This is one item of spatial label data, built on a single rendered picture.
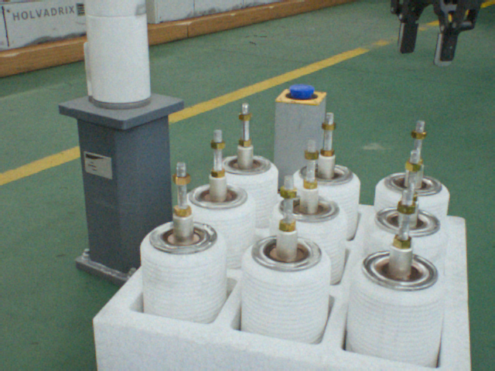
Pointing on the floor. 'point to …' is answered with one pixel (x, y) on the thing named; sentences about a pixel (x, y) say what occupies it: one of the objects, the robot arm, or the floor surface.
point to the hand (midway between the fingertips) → (425, 48)
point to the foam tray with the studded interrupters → (113, 345)
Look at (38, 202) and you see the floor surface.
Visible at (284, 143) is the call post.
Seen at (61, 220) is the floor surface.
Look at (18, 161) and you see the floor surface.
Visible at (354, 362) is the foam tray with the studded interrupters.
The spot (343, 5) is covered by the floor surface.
